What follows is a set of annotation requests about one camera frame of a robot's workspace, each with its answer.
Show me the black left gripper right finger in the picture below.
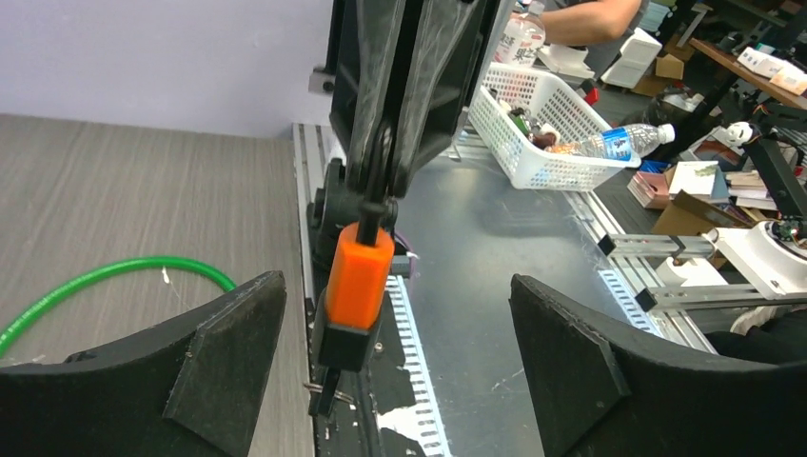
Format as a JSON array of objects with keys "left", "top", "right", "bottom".
[{"left": 509, "top": 274, "right": 806, "bottom": 456}]

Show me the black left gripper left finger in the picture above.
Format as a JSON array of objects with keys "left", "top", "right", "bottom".
[{"left": 1, "top": 271, "right": 286, "bottom": 456}]

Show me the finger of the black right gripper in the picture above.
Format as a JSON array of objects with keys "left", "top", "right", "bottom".
[
  {"left": 388, "top": 1, "right": 501, "bottom": 196},
  {"left": 328, "top": 1, "right": 410, "bottom": 184}
]

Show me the green cable lock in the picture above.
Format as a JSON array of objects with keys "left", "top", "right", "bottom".
[{"left": 0, "top": 255, "right": 240, "bottom": 361}]

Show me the orange black padlock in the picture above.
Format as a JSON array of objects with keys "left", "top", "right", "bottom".
[{"left": 306, "top": 123, "right": 399, "bottom": 419}]

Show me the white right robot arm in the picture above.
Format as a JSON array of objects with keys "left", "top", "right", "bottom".
[{"left": 307, "top": 1, "right": 503, "bottom": 269}]

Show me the person forearm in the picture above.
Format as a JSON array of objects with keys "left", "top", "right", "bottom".
[{"left": 540, "top": 0, "right": 642, "bottom": 47}]

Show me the white plastic bottle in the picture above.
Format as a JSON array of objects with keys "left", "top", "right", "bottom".
[{"left": 493, "top": 1, "right": 545, "bottom": 68}]

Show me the white basket right side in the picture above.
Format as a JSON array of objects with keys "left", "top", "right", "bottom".
[{"left": 469, "top": 63, "right": 640, "bottom": 191}]

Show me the pink box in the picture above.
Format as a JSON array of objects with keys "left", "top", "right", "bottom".
[{"left": 627, "top": 171, "right": 670, "bottom": 210}]

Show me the clear water bottle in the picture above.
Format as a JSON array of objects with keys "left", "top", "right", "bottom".
[{"left": 546, "top": 124, "right": 676, "bottom": 161}]

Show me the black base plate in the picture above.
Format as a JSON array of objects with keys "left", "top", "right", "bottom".
[{"left": 313, "top": 298, "right": 424, "bottom": 456}]

